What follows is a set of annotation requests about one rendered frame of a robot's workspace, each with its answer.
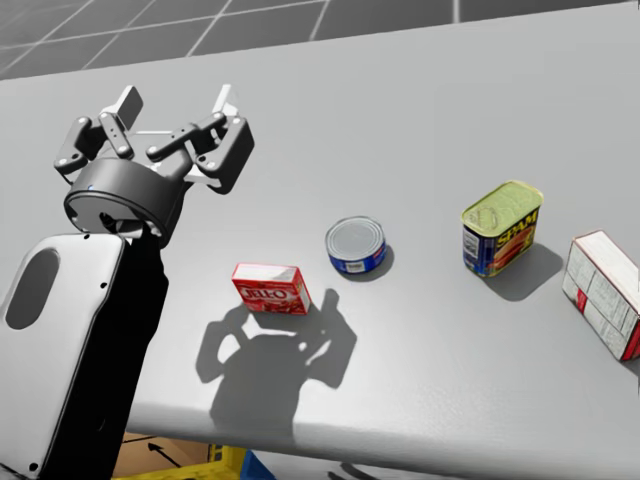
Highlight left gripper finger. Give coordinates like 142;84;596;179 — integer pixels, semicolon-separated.
145;83;257;196
53;85;146;176

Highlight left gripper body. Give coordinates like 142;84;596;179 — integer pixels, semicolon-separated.
63;130;205;249

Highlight brown box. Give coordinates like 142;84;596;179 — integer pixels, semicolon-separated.
111;431;210;475

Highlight yellow box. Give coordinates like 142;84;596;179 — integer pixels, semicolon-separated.
110;443;248;480

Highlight blue flat can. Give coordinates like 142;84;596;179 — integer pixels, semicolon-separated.
325;215;389;277

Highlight green and blue rectangular can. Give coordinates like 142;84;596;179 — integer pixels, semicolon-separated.
460;180;546;279

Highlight red and white carton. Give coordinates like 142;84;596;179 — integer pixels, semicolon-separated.
561;229;640;363

